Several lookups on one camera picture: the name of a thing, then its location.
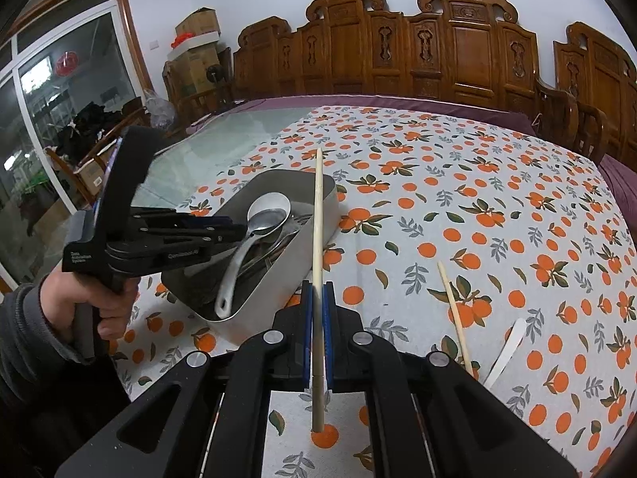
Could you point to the person's dark clothing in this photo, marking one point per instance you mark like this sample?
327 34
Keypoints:
59 433

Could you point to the carved wooden bench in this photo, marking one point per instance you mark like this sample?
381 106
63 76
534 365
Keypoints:
468 50
597 69

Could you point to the person's left forearm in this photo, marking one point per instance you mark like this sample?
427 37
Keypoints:
25 348

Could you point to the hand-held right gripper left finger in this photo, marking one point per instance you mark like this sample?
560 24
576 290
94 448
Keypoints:
308 328

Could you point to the grey metal rectangular tray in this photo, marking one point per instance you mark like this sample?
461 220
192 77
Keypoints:
278 284

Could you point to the clear plastic bag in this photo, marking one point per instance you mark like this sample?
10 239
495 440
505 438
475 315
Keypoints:
160 108

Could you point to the large cardboard box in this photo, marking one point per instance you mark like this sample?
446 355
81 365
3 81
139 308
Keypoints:
191 72

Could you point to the brown cardboard box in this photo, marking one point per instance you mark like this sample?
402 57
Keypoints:
199 22

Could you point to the wooden armchair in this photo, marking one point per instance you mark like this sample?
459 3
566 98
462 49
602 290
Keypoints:
94 154

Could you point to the metal fork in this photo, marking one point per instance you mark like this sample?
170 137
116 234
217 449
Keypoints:
293 221

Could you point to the white box with red print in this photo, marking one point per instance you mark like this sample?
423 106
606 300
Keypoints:
194 45

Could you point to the red paper decoration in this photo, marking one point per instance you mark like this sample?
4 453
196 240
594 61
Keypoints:
68 63

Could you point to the glass sliding door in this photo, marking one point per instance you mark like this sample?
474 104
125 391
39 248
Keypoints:
50 109

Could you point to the orange print tablecloth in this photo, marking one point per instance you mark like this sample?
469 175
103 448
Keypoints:
497 209

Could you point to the person's left hand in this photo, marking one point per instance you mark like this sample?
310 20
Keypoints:
59 303

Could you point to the dark cloth pile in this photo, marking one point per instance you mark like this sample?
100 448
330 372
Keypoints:
92 127

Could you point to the silver soup spoon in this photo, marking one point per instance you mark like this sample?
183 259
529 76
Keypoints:
268 214

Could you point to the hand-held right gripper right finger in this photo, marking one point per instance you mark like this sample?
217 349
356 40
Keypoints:
327 328

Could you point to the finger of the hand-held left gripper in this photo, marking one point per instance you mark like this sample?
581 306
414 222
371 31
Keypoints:
199 220
224 235

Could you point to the wooden chopstick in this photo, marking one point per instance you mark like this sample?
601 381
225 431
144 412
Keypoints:
455 308
318 219

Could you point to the wooden chair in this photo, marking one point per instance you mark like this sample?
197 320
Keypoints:
594 129
555 109

